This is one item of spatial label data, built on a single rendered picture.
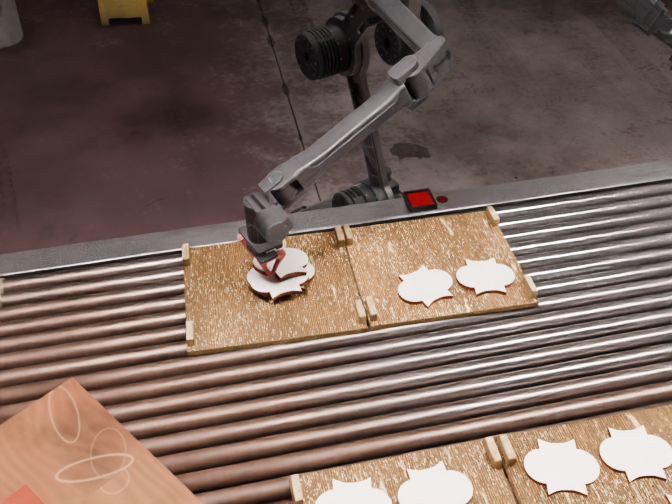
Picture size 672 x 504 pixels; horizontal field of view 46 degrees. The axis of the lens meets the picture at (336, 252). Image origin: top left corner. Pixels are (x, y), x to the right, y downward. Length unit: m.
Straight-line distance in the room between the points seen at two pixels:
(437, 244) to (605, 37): 3.39
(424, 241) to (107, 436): 0.94
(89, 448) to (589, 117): 3.43
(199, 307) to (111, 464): 0.51
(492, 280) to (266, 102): 2.64
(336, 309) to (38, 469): 0.74
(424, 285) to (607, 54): 3.35
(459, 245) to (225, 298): 0.61
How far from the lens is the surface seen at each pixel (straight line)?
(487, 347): 1.84
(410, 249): 2.02
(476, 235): 2.09
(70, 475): 1.54
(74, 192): 3.91
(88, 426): 1.60
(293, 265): 1.89
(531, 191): 2.30
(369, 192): 3.05
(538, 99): 4.53
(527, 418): 1.74
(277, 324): 1.84
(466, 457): 1.64
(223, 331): 1.84
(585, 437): 1.72
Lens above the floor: 2.29
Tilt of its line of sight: 42 degrees down
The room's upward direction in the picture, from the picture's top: straight up
